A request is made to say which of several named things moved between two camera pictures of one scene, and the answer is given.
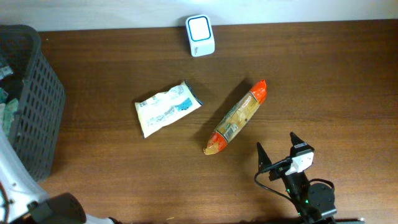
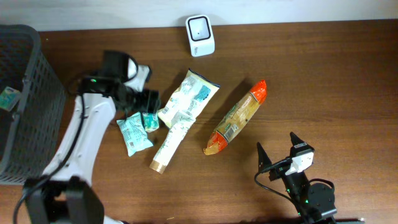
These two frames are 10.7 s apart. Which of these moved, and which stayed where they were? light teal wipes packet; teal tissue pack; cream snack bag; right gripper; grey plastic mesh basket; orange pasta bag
Moved: light teal wipes packet; teal tissue pack; cream snack bag
Stayed: grey plastic mesh basket; right gripper; orange pasta bag
